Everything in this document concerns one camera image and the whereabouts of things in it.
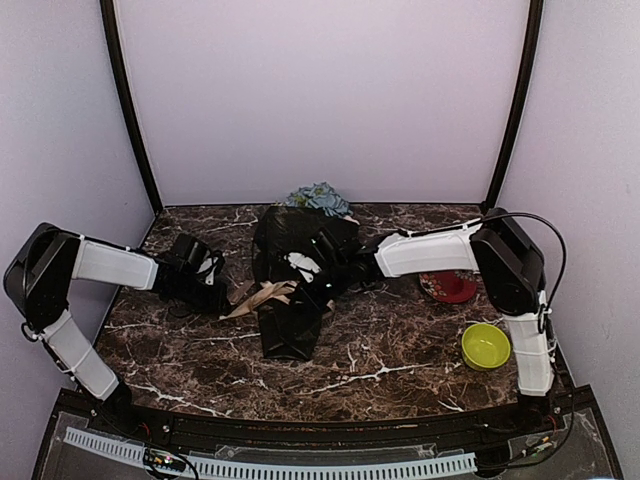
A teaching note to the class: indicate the right black frame post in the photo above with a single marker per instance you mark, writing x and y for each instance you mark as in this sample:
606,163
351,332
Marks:
524,74

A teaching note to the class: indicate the beige satin ribbon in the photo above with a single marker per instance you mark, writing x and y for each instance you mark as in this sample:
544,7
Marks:
278,291

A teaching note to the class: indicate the black front table rail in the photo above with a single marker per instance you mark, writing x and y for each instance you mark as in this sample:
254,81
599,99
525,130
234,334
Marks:
493,425

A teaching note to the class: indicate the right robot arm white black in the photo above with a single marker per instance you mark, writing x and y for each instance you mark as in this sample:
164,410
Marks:
495,247

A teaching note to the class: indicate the black frame post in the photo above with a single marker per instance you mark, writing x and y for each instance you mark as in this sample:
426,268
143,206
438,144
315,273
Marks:
524,74
126,101

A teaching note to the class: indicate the blue hydrangea flower stem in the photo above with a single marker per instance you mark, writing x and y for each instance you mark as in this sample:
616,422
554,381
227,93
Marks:
320,196

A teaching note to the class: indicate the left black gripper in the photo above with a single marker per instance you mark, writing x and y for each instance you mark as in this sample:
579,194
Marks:
219,303

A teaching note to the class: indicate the black wrapping paper sheet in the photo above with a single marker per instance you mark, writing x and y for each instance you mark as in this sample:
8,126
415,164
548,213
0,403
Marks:
292,246

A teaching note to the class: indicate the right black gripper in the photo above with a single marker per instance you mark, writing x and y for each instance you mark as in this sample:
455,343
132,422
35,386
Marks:
314,304

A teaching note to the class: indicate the red floral plate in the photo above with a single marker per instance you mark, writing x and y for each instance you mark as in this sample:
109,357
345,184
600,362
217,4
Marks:
452,287

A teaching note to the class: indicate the left black frame post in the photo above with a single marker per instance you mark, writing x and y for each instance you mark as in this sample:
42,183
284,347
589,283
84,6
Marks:
126,101

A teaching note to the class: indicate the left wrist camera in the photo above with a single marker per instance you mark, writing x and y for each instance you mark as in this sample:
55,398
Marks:
211,267

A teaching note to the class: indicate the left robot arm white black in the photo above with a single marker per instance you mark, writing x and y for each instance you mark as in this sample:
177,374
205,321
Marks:
63,283

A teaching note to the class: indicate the grey slotted cable duct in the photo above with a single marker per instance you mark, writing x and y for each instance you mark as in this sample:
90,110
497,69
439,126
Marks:
268,465

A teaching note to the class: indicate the lime green bowl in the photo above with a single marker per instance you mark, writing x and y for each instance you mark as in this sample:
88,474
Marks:
485,347

